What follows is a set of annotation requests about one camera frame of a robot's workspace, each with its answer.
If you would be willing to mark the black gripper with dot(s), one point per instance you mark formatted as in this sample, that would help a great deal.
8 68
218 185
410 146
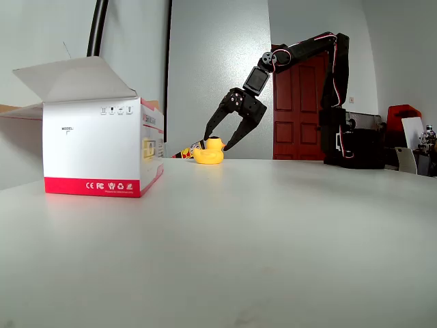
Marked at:
248 106

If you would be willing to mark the yellow rubber duck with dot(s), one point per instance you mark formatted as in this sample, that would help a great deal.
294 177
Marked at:
208 157

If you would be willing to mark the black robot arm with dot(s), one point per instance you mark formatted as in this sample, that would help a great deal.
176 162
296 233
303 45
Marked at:
307 48

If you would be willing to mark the small open cardboard box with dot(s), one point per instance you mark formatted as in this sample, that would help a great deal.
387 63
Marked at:
92 147

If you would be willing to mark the red yellow striped package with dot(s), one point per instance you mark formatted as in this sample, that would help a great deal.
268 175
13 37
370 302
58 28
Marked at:
186 151

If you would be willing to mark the red brown wooden door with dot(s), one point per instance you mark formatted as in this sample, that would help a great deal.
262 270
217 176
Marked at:
297 112

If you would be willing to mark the metal mesh cage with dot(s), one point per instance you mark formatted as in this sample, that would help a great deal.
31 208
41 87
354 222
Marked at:
367 119

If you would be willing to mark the orange red machine cover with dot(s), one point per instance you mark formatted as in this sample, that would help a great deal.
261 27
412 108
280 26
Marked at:
397 119

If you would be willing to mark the small white panel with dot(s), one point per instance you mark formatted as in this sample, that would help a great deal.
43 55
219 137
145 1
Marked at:
406 160

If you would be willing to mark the white board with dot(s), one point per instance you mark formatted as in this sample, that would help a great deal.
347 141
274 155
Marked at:
412 131

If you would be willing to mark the black camera stand pole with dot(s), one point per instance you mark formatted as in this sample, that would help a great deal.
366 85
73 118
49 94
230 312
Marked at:
97 27

